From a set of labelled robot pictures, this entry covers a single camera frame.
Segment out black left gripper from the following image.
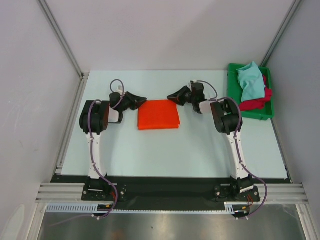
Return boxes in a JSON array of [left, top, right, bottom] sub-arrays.
[[118, 91, 146, 112]]

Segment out orange t shirt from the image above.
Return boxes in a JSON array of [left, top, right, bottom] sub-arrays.
[[137, 99, 181, 131]]

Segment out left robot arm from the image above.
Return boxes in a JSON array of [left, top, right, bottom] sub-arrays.
[[79, 91, 147, 180]]

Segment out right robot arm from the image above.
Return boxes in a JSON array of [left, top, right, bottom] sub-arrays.
[[167, 80, 254, 201]]

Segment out teal t shirt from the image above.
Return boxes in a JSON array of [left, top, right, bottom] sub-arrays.
[[236, 61, 265, 102]]

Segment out red t shirt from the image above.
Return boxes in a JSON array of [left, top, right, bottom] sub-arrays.
[[239, 74, 273, 111]]

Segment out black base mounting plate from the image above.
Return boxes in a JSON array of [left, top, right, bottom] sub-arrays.
[[50, 175, 291, 212]]

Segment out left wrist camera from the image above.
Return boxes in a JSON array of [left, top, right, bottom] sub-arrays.
[[116, 85, 125, 95]]

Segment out white slotted cable duct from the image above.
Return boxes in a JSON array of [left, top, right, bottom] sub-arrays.
[[46, 203, 248, 215]]

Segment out left aluminium corner post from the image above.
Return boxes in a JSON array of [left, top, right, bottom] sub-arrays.
[[36, 0, 84, 79]]

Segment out aluminium corner post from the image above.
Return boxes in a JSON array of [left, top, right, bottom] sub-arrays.
[[260, 0, 304, 67], [36, 0, 84, 79]]

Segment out right aluminium corner post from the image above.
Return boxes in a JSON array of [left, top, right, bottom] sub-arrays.
[[260, 0, 304, 67]]

